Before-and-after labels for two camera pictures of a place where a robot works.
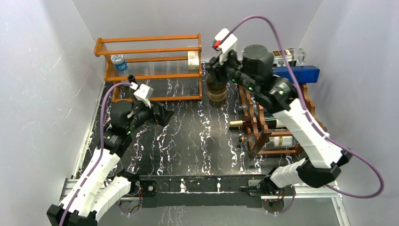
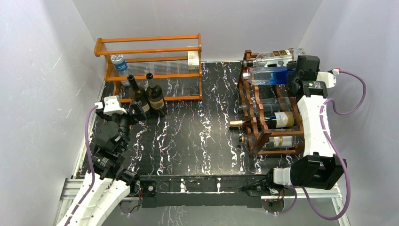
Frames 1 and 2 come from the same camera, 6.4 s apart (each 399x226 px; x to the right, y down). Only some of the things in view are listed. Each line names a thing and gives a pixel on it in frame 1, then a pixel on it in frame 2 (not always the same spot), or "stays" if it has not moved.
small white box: [193, 60] stays
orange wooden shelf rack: [161, 67] stays
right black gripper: [215, 65] to [291, 66]
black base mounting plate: [198, 191] stays
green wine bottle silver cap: [217, 92] to [155, 97]
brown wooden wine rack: [266, 135] stays
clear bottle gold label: [277, 141] stays
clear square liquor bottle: [295, 56] stays
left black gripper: [164, 116] to [139, 115]
